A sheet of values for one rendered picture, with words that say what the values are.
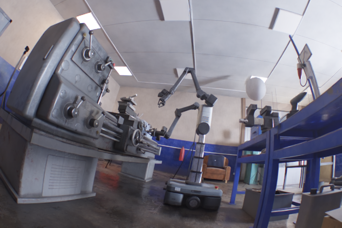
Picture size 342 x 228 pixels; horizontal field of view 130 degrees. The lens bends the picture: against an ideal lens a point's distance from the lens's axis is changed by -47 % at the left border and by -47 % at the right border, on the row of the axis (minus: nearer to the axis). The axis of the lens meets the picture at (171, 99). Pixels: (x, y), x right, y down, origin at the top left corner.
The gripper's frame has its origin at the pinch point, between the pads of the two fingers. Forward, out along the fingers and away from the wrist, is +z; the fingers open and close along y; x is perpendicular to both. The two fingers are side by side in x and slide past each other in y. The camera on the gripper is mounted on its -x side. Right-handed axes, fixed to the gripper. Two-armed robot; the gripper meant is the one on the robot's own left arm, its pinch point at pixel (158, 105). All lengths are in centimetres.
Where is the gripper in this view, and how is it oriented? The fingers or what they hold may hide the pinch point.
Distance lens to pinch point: 184.9
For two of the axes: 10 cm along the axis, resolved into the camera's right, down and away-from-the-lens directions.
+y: -0.2, -3.9, -9.2
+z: -6.5, 7.0, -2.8
